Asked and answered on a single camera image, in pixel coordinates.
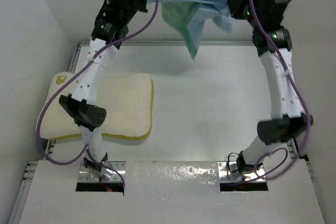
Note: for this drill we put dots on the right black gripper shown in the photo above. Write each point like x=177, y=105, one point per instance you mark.
x=238, y=3

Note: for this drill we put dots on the light blue pillowcase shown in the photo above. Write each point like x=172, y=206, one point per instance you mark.
x=188, y=18

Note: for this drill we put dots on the cream pillow yellow edge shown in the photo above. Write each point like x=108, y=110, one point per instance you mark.
x=128, y=100

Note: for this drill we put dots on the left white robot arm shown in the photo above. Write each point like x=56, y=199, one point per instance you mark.
x=80, y=103

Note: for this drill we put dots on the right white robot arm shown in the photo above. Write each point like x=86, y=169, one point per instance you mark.
x=274, y=47

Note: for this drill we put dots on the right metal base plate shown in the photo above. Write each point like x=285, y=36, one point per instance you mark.
x=227, y=174

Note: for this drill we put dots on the metal base plate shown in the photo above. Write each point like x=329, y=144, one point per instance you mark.
x=227, y=174
x=87, y=175

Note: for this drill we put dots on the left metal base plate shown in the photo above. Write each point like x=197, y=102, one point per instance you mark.
x=87, y=175

